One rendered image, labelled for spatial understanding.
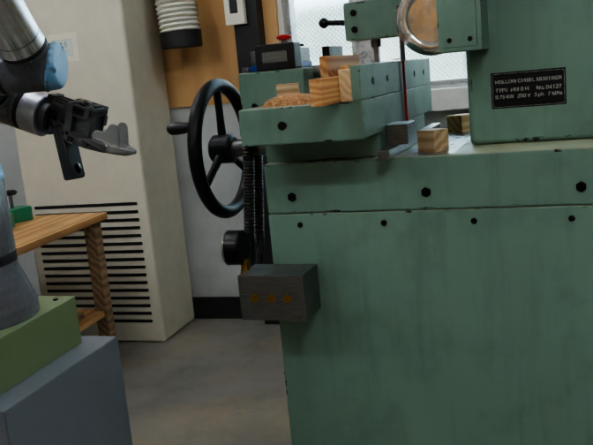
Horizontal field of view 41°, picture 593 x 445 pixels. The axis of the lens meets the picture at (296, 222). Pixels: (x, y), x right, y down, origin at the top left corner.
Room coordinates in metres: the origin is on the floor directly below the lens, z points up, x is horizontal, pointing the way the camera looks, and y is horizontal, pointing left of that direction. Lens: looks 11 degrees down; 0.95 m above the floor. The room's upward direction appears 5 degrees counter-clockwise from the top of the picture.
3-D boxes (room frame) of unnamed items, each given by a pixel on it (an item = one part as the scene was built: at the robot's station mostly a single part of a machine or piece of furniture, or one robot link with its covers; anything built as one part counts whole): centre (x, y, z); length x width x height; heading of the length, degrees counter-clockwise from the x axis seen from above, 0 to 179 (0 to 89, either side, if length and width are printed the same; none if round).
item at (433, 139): (1.34, -0.24, 0.82); 0.04 x 0.03 x 0.04; 33
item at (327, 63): (1.56, -0.11, 0.94); 0.22 x 0.02 x 0.08; 159
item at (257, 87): (1.60, 0.00, 0.91); 0.15 x 0.14 x 0.09; 159
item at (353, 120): (1.57, -0.08, 0.87); 0.61 x 0.30 x 0.06; 159
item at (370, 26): (1.53, -0.20, 1.03); 0.14 x 0.07 x 0.09; 69
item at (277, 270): (1.34, 0.04, 0.58); 0.12 x 0.08 x 0.08; 69
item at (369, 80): (1.52, -0.22, 0.93); 0.60 x 0.02 x 0.06; 159
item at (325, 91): (1.48, -0.16, 0.92); 0.66 x 0.02 x 0.04; 159
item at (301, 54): (1.60, 0.00, 0.99); 0.13 x 0.11 x 0.06; 159
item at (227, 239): (1.37, 0.11, 0.65); 0.06 x 0.04 x 0.08; 159
